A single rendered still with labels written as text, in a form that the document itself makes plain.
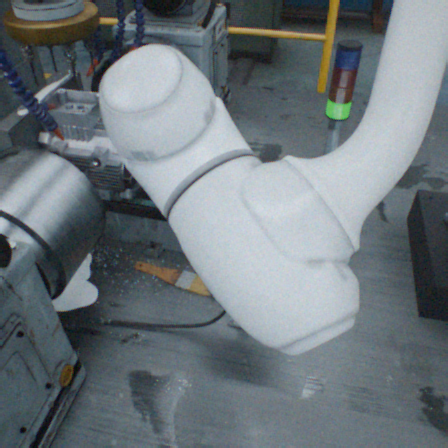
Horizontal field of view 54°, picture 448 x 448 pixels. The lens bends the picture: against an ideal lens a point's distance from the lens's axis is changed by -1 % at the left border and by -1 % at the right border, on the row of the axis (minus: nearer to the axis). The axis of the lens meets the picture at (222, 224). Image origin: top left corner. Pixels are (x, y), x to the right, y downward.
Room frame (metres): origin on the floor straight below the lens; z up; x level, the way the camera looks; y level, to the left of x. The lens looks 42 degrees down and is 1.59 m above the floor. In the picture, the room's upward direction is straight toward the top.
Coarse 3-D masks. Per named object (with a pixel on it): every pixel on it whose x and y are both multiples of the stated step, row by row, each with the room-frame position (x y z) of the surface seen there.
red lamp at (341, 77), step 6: (336, 72) 1.04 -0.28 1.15; (342, 72) 1.03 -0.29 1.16; (348, 72) 1.02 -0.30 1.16; (354, 72) 1.03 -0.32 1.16; (336, 78) 1.03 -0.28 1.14; (342, 78) 1.02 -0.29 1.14; (348, 78) 1.02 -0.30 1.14; (354, 78) 1.03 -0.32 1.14; (336, 84) 1.03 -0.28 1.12; (342, 84) 1.02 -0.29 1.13; (348, 84) 1.02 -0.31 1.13; (354, 84) 1.03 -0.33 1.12
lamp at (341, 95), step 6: (330, 84) 1.05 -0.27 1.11; (330, 90) 1.05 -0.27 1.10; (336, 90) 1.03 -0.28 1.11; (342, 90) 1.02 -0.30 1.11; (348, 90) 1.02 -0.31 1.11; (330, 96) 1.04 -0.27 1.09; (336, 96) 1.03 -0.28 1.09; (342, 96) 1.02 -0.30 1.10; (348, 96) 1.02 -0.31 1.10; (336, 102) 1.03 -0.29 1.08; (342, 102) 1.02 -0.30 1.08; (348, 102) 1.03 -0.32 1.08
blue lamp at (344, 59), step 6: (336, 54) 1.05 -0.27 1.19; (342, 54) 1.03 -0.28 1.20; (348, 54) 1.02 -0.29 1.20; (354, 54) 1.02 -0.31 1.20; (360, 54) 1.03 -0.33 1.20; (336, 60) 1.04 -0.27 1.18; (342, 60) 1.03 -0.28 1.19; (348, 60) 1.02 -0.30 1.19; (354, 60) 1.02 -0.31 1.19; (336, 66) 1.04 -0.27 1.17; (342, 66) 1.03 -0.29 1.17; (348, 66) 1.02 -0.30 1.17; (354, 66) 1.02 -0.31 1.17
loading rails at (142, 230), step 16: (144, 192) 0.90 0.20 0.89; (112, 208) 0.81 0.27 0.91; (128, 208) 0.80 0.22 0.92; (144, 208) 0.79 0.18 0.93; (112, 224) 0.82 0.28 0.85; (128, 224) 0.80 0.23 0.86; (144, 224) 0.79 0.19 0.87; (160, 224) 0.78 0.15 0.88; (128, 240) 0.81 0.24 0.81; (144, 240) 0.80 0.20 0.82; (160, 240) 0.78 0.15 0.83; (176, 240) 0.77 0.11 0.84
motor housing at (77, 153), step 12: (96, 132) 0.85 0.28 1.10; (72, 144) 0.84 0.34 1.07; (84, 144) 0.84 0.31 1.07; (96, 144) 0.83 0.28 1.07; (108, 144) 0.83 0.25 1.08; (72, 156) 0.81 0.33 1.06; (84, 156) 0.81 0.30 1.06; (108, 156) 0.81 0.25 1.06; (120, 156) 0.81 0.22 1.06; (84, 168) 0.80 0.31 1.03; (108, 168) 0.79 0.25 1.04; (120, 168) 0.79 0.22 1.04; (96, 180) 0.79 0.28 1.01; (108, 180) 0.79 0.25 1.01; (120, 180) 0.78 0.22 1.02; (120, 192) 0.79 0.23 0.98
